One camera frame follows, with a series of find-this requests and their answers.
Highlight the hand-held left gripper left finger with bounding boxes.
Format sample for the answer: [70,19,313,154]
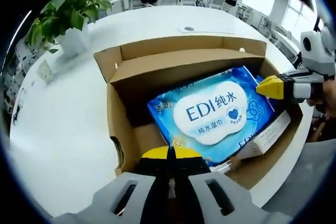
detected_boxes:
[54,146,171,224]

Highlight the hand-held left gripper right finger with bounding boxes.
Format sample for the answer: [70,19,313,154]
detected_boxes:
[171,146,295,224]

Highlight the blue wet wipes pack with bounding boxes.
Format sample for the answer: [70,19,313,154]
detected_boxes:
[146,66,275,167]

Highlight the brown cardboard shoe box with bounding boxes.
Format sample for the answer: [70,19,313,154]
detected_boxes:
[93,36,304,177]

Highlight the person's right hand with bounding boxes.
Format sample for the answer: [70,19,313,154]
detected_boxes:
[311,77,336,120]

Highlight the small clear cup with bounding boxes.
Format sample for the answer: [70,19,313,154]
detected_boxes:
[36,60,55,84]

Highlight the green potted plant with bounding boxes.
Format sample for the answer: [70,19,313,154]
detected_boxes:
[27,0,113,57]

